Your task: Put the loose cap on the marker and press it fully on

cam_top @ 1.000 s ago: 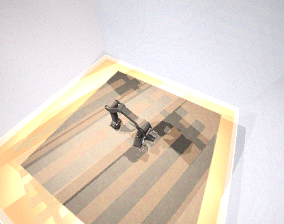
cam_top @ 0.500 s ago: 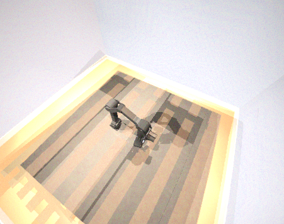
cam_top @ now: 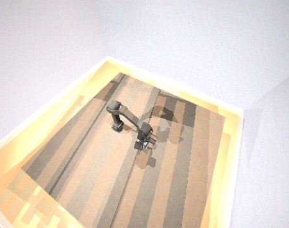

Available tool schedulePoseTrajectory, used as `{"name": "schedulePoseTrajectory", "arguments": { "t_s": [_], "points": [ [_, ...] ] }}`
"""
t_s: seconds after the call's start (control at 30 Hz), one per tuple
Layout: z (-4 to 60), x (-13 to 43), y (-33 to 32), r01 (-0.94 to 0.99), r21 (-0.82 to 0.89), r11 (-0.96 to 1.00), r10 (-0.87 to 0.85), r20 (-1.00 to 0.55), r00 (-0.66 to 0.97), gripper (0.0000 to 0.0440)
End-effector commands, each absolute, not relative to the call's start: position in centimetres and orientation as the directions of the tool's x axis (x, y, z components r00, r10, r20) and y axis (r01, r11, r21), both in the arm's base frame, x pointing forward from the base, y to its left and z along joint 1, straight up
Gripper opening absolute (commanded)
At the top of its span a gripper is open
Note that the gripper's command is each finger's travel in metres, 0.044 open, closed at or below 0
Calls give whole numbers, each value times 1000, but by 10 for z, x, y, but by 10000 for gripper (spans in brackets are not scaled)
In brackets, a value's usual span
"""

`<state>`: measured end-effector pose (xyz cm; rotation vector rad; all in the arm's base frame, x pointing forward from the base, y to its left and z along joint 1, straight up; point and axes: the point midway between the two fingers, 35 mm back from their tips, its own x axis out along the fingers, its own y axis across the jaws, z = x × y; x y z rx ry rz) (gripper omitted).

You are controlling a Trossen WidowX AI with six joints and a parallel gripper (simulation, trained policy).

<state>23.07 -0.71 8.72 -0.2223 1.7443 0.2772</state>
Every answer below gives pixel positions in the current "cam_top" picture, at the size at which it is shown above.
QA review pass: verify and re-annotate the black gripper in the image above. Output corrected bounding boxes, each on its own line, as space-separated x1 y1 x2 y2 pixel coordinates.
134 132 145 150

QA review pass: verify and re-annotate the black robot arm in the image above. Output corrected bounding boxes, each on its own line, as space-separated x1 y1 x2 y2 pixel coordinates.
106 100 158 145

